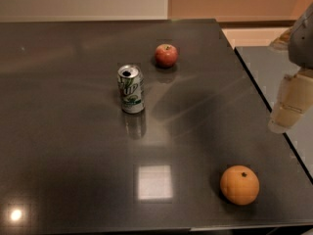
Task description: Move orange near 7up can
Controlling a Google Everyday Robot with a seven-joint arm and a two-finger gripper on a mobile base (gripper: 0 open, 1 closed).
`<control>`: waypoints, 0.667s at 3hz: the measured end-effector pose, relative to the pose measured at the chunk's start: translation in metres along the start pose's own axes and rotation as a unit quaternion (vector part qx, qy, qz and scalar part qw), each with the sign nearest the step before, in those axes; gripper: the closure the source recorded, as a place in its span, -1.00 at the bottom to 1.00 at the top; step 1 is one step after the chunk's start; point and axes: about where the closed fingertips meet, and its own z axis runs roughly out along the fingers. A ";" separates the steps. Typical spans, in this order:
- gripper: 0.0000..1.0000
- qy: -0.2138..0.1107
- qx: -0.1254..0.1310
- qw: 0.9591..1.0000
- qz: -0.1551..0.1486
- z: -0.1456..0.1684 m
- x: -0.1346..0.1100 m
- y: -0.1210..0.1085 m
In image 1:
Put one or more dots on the grey side table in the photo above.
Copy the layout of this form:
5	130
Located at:
267	69

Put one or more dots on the orange fruit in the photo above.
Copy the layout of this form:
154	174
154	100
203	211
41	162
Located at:
239	185

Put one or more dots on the green white 7up can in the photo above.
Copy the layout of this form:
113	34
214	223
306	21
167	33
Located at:
131	88

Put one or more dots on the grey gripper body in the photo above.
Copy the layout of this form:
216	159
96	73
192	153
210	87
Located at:
301	43

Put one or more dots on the red apple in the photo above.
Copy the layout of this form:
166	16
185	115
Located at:
166	55

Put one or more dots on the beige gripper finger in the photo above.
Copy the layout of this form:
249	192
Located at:
281	43
294	99

